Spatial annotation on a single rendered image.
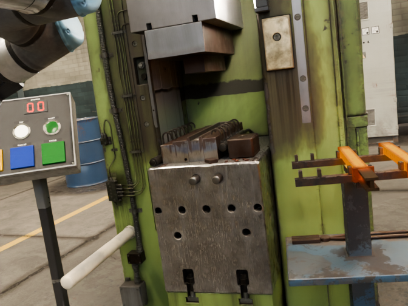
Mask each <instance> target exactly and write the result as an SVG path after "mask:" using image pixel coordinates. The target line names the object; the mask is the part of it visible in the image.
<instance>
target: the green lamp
mask: <svg viewBox="0 0 408 306"><path fill-rule="evenodd" d="M45 129H46V131H47V132H48V133H54V132H56V131H57V130H58V123H57V122H55V121H50V122H48V123H47V124H46V126H45Z"/></svg>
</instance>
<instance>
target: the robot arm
mask: <svg viewBox="0 0 408 306"><path fill-rule="evenodd" d="M101 1H102V0H0V105H1V103H2V101H3V100H4V99H6V98H7V97H9V96H11V95H12V94H14V93H15V92H17V91H19V90H20V89H22V88H23V87H24V85H25V84H24V83H25V82H26V80H28V79H29V78H31V77H33V76H34V75H36V74H37V73H39V72H40V71H41V70H43V69H45V68H46V67H48V66H49V65H51V64H53V63H54V62H55V61H58V60H59V59H60V58H62V57H64V56H65V55H67V54H68V53H70V52H73V51H74V50H75V49H76V48H77V47H79V46H80V45H82V43H83V41H84V32H83V28H82V26H81V23H80V21H79V19H78V17H79V16H80V17H85V16H86V15H88V14H91V13H94V12H95V11H97V10H98V8H99V7H100V5H101Z"/></svg>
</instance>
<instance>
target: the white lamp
mask: <svg viewBox="0 0 408 306"><path fill-rule="evenodd" d="M27 133H28V128H27V127H26V126H24V125H20V126H18V127H17V128H16V129H15V135H16V136H17V137H24V136H26V135H27Z"/></svg>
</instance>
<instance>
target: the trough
mask: <svg viewBox="0 0 408 306"><path fill-rule="evenodd" d="M224 123H226V122H221V123H217V124H215V125H214V126H211V127H209V128H207V129H205V130H203V131H201V132H199V133H197V134H195V135H193V136H191V137H190V138H189V139H190V141H198V140H195V139H196V138H199V136H201V135H203V134H205V133H206V132H208V131H210V130H212V129H214V128H216V127H218V126H220V125H222V124H224Z"/></svg>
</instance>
